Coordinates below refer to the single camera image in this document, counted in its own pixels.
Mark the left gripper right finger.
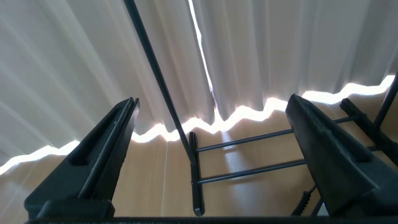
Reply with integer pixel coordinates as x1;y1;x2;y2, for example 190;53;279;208
285;93;398;218

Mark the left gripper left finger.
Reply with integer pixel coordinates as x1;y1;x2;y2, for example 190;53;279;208
24;97;141;218

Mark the black clothes rack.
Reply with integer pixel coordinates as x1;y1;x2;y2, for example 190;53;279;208
123;0;398;218

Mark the beige curtain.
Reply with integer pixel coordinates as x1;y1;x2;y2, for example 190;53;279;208
0;0;398;166

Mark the black cable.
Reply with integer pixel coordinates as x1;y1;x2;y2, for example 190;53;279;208
291;184;325;217

